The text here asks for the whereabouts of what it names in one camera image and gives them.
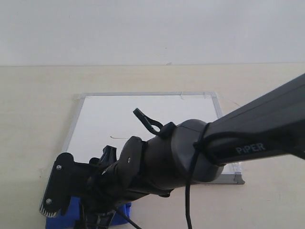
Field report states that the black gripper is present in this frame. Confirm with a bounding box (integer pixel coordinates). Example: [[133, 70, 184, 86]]
[[71, 146, 148, 229]]

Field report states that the blue cleaning cloth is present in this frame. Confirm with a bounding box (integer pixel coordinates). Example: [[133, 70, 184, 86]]
[[45, 197, 132, 229]]

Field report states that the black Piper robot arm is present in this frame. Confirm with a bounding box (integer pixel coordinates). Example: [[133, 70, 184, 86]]
[[75, 75, 305, 229]]

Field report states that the clear tape front right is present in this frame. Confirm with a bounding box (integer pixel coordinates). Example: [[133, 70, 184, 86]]
[[229, 162, 242, 173]]

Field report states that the clear tape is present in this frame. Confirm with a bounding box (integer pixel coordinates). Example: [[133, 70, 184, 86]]
[[180, 92, 217, 100], [229, 162, 242, 173]]

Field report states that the clear tape back right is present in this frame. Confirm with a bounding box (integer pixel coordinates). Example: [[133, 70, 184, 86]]
[[180, 92, 217, 100]]

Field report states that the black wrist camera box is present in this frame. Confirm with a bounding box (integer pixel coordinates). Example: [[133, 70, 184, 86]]
[[39, 152, 74, 218]]

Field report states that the white board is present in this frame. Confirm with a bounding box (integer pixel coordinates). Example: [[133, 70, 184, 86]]
[[62, 91, 246, 186]]

